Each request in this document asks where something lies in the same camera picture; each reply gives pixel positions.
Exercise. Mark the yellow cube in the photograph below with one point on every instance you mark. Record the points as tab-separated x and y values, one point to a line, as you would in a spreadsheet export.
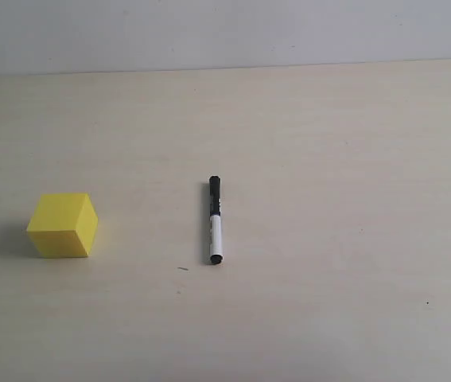
63	225

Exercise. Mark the black and white marker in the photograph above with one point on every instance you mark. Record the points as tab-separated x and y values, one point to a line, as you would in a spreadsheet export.
216	253

